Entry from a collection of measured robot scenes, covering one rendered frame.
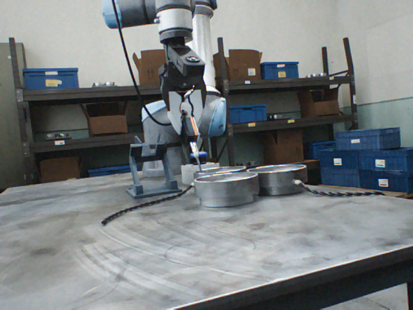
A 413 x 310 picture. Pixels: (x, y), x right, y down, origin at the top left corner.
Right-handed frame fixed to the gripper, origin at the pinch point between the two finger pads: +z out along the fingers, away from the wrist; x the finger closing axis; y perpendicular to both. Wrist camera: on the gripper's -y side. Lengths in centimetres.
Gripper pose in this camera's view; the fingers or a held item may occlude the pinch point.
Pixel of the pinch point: (188, 127)
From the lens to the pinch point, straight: 81.7
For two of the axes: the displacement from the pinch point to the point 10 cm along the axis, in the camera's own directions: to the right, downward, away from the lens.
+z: 1.0, 9.9, 0.6
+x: -9.4, 1.1, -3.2
